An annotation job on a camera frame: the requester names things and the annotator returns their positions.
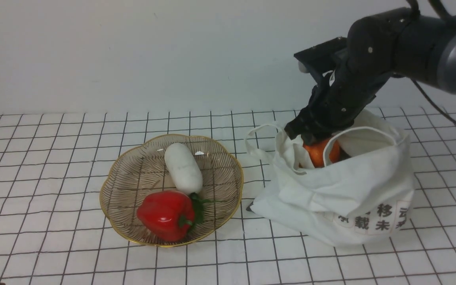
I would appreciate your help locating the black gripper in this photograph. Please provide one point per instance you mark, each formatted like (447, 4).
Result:
(347, 79)

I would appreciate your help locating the orange toy pumpkin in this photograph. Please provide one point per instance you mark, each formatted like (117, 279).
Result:
(316, 152)

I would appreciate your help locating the white cloth tote bag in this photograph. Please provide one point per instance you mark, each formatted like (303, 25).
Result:
(362, 193)

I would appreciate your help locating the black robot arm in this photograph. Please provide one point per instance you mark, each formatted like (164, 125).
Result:
(412, 45)

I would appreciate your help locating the white radish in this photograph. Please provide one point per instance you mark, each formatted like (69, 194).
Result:
(183, 169)

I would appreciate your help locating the red bell pepper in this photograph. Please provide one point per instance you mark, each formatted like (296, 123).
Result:
(167, 214)

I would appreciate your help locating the clear gold-rimmed glass bowl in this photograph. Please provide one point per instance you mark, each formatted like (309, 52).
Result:
(141, 171)

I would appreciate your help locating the white grid tablecloth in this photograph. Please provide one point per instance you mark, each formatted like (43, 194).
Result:
(53, 232)

